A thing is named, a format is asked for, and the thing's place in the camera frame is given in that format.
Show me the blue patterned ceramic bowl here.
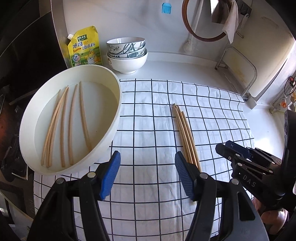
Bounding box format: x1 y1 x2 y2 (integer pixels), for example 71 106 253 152
107 45 148 58
107 37 146 55

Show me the round white plastic basin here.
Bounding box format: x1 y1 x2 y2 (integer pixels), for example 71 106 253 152
19 65 121 174

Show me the steel wire rack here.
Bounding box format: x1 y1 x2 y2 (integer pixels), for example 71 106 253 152
215 45 258 98

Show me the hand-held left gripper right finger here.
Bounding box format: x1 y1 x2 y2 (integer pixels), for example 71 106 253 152
174 151 265 241

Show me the yellow seasoning pouch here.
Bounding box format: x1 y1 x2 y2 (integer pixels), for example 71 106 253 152
67 25 103 68

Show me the gas valve with red knob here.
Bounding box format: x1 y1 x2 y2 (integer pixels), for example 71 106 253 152
269 97 288 114

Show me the plain white ceramic bowl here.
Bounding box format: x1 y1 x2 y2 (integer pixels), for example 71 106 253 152
106 50 148 75

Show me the black gas stove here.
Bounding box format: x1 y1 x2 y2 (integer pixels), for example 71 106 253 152
0 11 63 209

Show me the white hanging dish brush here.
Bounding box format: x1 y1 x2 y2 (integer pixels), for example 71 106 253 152
181 0 201 52

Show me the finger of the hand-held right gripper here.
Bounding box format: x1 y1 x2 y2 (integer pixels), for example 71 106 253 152
215 143 274 176
225 140 282 166

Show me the white black-checked cloth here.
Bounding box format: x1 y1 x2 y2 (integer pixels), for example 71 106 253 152
33 79 255 241

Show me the black cable loop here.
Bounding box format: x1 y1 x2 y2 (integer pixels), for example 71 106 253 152
285 76 296 95

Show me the white hanging rag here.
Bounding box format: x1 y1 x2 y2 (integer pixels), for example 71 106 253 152
221 0 239 44

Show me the light wooden chopstick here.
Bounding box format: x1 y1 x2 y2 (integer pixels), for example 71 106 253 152
181 111 202 173
46 85 70 168
176 105 195 164
173 103 198 204
60 86 70 168
41 89 62 166
79 81 92 151

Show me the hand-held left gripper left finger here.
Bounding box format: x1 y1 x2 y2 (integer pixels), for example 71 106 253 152
26 150 121 241

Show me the person's right hand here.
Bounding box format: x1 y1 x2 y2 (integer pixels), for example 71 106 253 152
252 197 289 235

